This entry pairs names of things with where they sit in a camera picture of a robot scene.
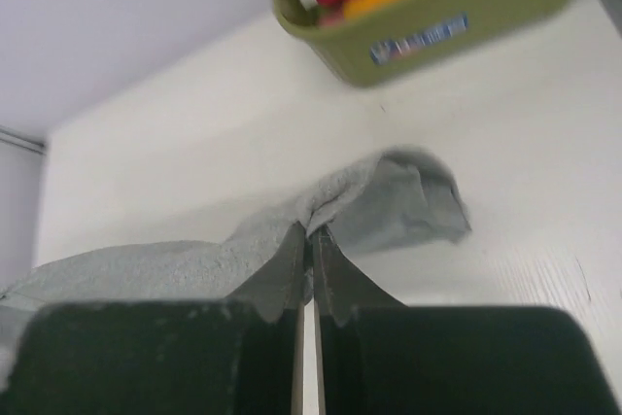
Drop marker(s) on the green plastic bin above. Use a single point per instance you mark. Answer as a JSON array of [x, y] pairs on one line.
[[406, 34]]

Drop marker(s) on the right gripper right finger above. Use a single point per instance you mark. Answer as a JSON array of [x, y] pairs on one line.
[[377, 355]]

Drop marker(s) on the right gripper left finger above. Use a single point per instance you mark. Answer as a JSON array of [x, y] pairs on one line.
[[238, 355]]

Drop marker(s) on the grey t shirt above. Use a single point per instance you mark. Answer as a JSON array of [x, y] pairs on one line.
[[397, 198]]

